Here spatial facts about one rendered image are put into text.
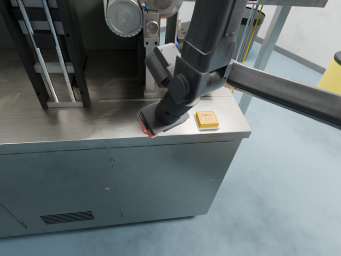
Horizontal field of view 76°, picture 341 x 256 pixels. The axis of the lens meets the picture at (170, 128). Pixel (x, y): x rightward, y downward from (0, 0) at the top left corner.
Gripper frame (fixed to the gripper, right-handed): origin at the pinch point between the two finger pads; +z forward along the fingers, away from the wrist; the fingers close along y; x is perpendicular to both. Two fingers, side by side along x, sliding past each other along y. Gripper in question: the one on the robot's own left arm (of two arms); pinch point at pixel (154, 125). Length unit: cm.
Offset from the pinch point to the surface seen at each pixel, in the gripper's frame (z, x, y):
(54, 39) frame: 8.7, -36.8, 10.6
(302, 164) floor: 80, 71, -141
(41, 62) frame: 16.5, -35.5, 15.5
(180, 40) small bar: 19, -32, -40
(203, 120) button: 11.9, 3.8, -23.4
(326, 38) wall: 86, -23, -311
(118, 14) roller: 6.9, -39.8, -11.3
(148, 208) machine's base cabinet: 71, 28, -6
